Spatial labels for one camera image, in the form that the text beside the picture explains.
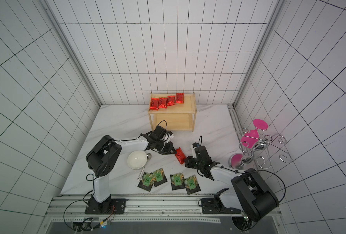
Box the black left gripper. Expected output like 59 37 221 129
155 139 177 155

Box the red tea bag five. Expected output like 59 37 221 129
175 148 187 164

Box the green tea bag three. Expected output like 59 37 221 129
170 173 185 191

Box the green tea bag two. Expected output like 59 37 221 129
152 168 168 187

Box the green tea bag one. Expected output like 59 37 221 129
138 172 155 192

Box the red tea bag one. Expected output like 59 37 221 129
149 98 159 110

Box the red tea bag two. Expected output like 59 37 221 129
158 97 168 109

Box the red tea bag three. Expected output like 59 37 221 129
167 95 176 106

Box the red tea bag four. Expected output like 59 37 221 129
176 93 184 103

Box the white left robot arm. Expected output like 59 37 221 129
86 126 177 203

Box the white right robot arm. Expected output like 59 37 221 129
185 143 280 222

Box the green tea bag four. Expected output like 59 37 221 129
184 175 201 195

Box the wooden two-tier shelf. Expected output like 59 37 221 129
147 93 197 132

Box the metal spoon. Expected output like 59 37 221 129
137 153 152 181

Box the white bowl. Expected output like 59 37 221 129
127 151 148 170

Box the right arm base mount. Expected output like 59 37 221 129
198 188 241 215

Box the chrome wire cup rack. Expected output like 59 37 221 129
229 128 292 170

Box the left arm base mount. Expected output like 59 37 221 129
85 197 127 215

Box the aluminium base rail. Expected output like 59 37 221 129
44 192 282 224

